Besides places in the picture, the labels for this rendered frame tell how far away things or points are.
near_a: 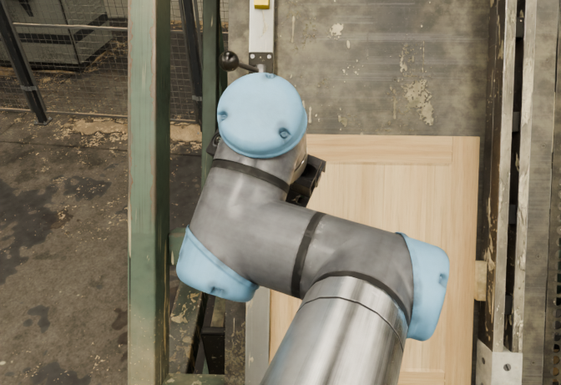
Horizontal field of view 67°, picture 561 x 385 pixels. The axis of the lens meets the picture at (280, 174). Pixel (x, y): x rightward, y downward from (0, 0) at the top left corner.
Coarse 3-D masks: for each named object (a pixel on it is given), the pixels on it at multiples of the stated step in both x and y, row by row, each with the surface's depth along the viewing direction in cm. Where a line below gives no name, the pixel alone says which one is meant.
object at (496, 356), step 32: (512, 0) 82; (512, 32) 82; (512, 64) 83; (512, 96) 83; (512, 128) 84; (512, 160) 86; (512, 192) 86; (512, 224) 86; (512, 256) 86; (512, 288) 86; (480, 320) 91; (512, 320) 85; (480, 352) 91; (512, 352) 85; (480, 384) 90; (512, 384) 86
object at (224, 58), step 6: (222, 54) 76; (228, 54) 76; (234, 54) 76; (222, 60) 76; (228, 60) 75; (234, 60) 76; (222, 66) 76; (228, 66) 76; (234, 66) 76; (240, 66) 80; (246, 66) 81; (252, 66) 83; (258, 66) 85; (264, 66) 85; (258, 72) 85; (264, 72) 85
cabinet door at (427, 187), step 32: (352, 160) 90; (384, 160) 89; (416, 160) 89; (448, 160) 89; (320, 192) 90; (352, 192) 90; (384, 192) 90; (416, 192) 90; (448, 192) 90; (384, 224) 90; (416, 224) 90; (448, 224) 90; (448, 256) 90; (448, 288) 90; (288, 320) 91; (448, 320) 91; (416, 352) 91; (448, 352) 91; (416, 384) 91; (448, 384) 91
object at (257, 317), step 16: (272, 0) 86; (256, 16) 87; (272, 16) 87; (256, 32) 87; (272, 32) 87; (256, 48) 87; (272, 48) 87; (256, 304) 89; (256, 320) 89; (256, 336) 90; (256, 352) 90; (256, 368) 90; (256, 384) 90
